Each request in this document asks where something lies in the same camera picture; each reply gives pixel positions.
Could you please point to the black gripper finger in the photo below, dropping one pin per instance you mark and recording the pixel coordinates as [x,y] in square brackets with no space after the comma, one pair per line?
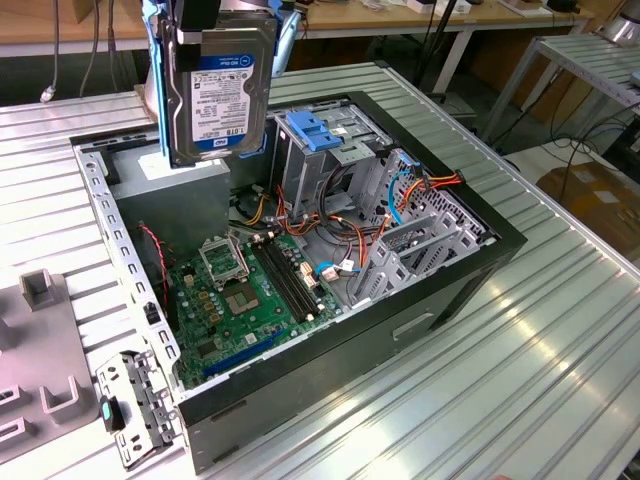
[189,57]

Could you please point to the hard disk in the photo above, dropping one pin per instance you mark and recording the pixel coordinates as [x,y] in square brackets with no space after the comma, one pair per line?
[220,110]

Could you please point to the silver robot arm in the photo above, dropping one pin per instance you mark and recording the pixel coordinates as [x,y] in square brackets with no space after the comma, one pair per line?
[289,40]

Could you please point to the grey perforated disk bay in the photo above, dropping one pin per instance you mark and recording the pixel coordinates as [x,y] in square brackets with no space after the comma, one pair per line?
[430,240]

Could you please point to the blue plastic bay latch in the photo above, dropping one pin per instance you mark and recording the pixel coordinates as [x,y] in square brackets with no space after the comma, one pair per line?
[312,132]

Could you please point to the grey power supply unit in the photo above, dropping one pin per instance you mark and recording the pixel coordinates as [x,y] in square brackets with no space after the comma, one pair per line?
[170,210]

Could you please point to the grey metal drive cage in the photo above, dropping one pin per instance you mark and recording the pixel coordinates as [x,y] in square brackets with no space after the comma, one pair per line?
[305,175]

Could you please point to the wooden desk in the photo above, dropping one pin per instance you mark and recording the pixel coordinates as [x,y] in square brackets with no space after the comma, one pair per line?
[350,20]

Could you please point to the black RAM slot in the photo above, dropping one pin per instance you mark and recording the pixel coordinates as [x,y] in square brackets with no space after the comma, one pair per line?
[293,276]
[280,280]

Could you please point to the green motherboard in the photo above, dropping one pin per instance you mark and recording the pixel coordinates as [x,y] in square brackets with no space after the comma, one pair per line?
[265,325]

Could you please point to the blue expansion slot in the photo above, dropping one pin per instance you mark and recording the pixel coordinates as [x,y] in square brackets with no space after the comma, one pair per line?
[240,357]

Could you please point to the grey parts rack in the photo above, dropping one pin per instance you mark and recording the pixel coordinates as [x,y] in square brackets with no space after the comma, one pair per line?
[45,340]

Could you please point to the black open PC case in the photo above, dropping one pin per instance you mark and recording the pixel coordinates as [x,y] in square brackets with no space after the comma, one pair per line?
[325,360]

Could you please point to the black latch with teal tab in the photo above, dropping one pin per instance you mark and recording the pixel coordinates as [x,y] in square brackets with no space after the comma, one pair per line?
[112,414]

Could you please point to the metal slat side table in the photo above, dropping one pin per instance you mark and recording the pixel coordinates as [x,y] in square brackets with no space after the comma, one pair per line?
[590,65]

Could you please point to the large brown cardboard box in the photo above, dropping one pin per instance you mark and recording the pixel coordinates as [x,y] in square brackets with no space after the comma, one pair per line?
[595,200]

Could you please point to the small black case switch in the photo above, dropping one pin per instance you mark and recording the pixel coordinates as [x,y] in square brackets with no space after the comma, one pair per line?
[151,314]

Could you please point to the grey metal slot bracket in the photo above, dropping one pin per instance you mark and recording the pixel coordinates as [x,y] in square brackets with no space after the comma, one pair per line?
[145,400]

